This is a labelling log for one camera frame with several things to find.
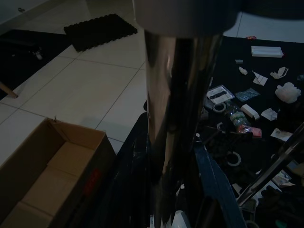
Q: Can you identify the folded white paper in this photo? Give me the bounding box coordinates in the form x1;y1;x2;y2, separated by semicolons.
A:
252;70;269;86

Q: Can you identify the small white box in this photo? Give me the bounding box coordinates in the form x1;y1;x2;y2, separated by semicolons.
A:
240;104;260;122

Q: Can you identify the black rug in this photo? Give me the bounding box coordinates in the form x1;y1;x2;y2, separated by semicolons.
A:
95;33;304;228
0;29;70;101

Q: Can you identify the clear bag of blue beads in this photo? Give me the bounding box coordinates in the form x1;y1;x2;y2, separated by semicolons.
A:
235;87;261;103

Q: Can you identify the green plastic bottle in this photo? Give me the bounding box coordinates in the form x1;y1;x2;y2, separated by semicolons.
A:
225;100;253;134

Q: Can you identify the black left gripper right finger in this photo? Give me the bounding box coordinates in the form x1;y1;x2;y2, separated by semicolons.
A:
184;140;247;228

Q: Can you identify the white crumpled plastic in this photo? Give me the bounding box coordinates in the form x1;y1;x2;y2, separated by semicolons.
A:
275;82;301;104

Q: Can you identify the white printed box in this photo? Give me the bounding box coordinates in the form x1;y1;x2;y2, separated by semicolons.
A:
271;169;297;189

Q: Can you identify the long white box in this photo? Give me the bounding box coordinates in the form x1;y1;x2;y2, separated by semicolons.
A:
250;45;284;58

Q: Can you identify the grey broom with metal pole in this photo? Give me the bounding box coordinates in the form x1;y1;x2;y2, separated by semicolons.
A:
237;123;304;205

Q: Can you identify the black foam mat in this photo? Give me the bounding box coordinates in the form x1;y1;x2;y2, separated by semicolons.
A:
63;13;139;52

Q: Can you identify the printed paper card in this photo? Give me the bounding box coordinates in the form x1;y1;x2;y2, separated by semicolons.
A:
270;128;294;143

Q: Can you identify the pink packet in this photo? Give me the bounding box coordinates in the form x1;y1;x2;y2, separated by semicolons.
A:
247;126;264;139

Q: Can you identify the white packaging tray black insert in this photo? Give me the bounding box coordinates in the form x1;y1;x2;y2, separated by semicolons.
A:
206;84;236;105

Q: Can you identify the black wheeled chair base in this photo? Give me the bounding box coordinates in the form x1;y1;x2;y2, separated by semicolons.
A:
0;35;45;61

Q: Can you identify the open brown cardboard box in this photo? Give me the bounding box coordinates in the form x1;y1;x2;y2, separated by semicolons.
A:
0;117;117;228

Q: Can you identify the wooden chair leg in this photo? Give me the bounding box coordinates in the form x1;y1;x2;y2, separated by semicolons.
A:
0;81;19;99

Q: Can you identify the beige crumpled paper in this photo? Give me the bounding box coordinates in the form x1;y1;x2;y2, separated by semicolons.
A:
270;66;290;80

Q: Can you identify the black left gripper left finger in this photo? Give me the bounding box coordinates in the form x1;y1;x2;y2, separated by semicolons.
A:
106;111;154;228

